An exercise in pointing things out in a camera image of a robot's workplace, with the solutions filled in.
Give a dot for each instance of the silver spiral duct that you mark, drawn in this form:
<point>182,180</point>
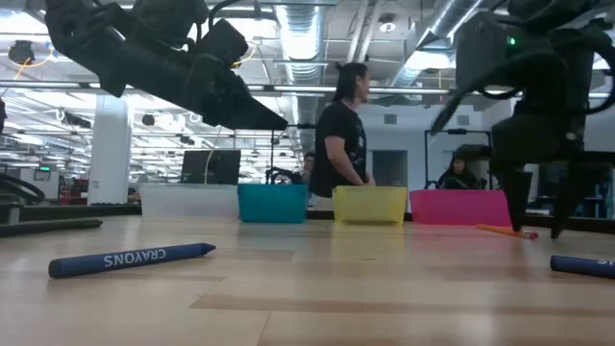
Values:
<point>302,43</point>

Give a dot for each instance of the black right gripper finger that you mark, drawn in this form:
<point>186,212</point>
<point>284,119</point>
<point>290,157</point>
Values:
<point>569,192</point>
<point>514,192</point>

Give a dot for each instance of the pink plastic bin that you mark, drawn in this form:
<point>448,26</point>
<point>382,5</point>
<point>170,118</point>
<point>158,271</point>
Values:
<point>456,207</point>

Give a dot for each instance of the black round camera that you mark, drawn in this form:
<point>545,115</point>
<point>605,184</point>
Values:
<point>20,52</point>

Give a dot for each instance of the round ceiling sensor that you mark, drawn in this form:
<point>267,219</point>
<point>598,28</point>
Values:
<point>387,27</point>

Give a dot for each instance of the green exit sign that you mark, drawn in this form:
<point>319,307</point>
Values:
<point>44,168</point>

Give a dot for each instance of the blue crayon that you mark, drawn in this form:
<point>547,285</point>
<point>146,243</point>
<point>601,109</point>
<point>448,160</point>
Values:
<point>581,266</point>
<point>130,259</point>

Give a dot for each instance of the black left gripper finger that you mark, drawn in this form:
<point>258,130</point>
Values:
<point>245,103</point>
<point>226,120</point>

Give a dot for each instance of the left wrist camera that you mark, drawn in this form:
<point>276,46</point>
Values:
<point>221,41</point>

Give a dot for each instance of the white column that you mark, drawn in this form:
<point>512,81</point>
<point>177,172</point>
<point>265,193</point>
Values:
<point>109,158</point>

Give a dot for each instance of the black bar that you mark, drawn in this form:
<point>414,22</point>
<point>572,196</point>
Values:
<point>48,227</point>

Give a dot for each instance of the teal plastic bin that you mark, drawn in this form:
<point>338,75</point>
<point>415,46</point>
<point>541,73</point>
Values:
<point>271,204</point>

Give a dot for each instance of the silver slanted duct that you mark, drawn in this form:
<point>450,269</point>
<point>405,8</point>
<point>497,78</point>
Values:
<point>435,36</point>

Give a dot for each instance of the clear plastic bin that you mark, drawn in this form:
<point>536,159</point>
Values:
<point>187,202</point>

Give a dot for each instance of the black monitor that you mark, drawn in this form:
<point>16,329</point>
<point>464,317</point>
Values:
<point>211,167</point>

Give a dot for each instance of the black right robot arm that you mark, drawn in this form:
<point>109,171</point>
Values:
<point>576,29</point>

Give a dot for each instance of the person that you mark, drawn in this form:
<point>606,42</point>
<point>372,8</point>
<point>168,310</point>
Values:
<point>338,144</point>
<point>459,178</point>
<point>307,165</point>

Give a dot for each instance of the orange pencil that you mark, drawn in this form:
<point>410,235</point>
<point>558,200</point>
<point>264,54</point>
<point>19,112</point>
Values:
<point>499,230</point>

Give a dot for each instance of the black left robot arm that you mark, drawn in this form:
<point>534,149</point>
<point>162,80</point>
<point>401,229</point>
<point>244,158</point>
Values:
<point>81,33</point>

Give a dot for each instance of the black frame stand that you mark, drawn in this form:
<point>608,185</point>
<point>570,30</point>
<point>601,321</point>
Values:
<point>456,131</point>
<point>272,158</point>

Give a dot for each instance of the wall air vent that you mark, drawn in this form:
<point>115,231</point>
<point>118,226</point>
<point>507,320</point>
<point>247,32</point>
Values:
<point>390,119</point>

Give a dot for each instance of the black equipment rack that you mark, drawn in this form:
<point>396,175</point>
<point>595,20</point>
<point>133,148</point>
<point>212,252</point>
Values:
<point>600,192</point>

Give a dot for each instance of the yellow plastic bin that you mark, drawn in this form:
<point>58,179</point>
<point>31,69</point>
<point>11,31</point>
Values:
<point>370,206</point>

